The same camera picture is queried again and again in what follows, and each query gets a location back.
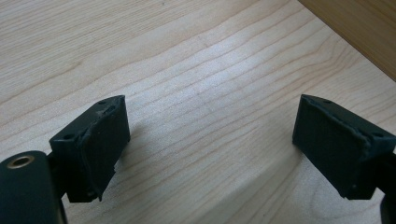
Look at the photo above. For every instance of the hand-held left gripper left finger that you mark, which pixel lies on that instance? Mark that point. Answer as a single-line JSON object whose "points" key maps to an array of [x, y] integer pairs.
{"points": [[99, 146]]}

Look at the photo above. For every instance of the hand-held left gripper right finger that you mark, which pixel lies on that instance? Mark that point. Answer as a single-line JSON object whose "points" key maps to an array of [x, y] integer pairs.
{"points": [[333, 146]]}

